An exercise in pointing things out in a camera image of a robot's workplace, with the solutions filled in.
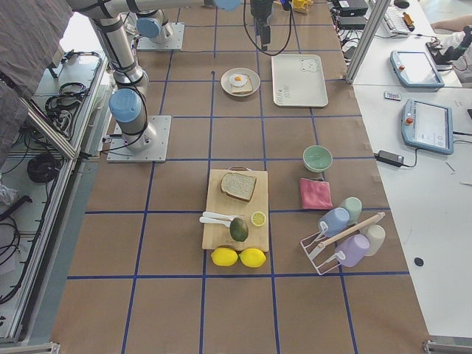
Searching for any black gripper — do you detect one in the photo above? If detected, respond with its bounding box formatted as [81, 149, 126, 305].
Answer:
[250, 0, 273, 52]

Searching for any white round plate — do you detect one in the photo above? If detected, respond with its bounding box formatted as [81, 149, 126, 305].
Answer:
[221, 67, 260, 97]

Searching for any bread slice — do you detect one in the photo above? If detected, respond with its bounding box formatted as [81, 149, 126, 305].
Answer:
[221, 173, 257, 202]

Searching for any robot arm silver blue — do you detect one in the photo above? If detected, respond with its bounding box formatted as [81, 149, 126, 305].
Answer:
[132, 1, 274, 52]
[67, 1, 213, 153]

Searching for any yellow mug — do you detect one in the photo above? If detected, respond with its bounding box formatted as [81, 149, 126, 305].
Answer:
[291, 0, 313, 14]

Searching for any fried egg toy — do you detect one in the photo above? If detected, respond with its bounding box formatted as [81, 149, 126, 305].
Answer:
[229, 73, 248, 87]

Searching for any toast slice under egg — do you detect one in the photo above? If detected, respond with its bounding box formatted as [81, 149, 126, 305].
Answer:
[231, 76, 253, 94]

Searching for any white bear tray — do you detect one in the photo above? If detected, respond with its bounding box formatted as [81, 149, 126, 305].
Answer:
[271, 54, 328, 108]

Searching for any white keyboard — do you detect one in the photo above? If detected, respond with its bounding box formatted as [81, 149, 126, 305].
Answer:
[383, 7, 411, 35]

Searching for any green ceramic bowl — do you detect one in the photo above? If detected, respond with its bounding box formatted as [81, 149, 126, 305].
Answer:
[302, 145, 333, 173]

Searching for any upper teach pendant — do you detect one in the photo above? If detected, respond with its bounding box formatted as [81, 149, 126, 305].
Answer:
[389, 51, 445, 89]

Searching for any teach pendant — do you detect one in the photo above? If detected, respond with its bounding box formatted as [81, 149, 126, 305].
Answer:
[389, 51, 445, 89]
[400, 99, 454, 155]

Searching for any pink cloth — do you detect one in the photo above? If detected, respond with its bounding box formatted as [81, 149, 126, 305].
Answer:
[299, 178, 333, 210]

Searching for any black power adapter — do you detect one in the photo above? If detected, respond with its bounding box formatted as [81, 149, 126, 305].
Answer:
[374, 150, 404, 167]

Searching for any wooden cutting board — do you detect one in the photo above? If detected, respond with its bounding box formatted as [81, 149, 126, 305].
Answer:
[202, 169, 269, 252]

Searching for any lower teach pendant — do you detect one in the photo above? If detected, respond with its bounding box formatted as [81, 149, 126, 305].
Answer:
[400, 99, 454, 155]

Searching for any half lemon slice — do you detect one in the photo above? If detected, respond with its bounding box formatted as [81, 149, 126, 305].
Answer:
[251, 211, 267, 227]

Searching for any white plastic knife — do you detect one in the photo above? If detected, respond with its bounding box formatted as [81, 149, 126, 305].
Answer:
[202, 211, 242, 221]

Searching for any green plastic cup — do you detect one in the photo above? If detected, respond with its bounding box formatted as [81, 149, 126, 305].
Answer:
[339, 196, 362, 225]

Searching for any white plastic fork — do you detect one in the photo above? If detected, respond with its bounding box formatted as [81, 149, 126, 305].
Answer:
[199, 216, 231, 228]

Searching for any blue plastic cup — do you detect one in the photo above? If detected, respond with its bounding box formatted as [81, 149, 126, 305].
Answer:
[319, 207, 350, 237]

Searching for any green avocado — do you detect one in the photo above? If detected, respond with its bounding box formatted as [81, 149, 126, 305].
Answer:
[229, 218, 249, 242]

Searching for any right yellow lemon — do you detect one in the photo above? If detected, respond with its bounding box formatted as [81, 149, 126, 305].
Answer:
[239, 248, 266, 268]

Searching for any yellow lemon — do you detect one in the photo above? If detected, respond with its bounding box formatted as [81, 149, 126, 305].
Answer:
[211, 247, 238, 267]
[239, 248, 266, 268]

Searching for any left yellow lemon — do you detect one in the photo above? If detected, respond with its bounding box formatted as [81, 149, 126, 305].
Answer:
[211, 247, 238, 267]

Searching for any white plastic cup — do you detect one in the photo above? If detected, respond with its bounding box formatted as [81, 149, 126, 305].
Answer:
[360, 224, 386, 257]

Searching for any purple plastic cup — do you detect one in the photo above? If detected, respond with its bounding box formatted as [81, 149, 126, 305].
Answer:
[335, 234, 370, 267]

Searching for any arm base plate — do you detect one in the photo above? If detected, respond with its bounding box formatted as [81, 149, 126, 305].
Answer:
[106, 115, 172, 163]
[137, 22, 185, 51]

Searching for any aluminium frame post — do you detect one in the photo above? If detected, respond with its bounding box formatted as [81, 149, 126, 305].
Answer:
[345, 0, 390, 84]

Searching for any white wire cup rack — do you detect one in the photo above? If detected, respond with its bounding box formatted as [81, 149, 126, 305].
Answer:
[300, 212, 385, 275]

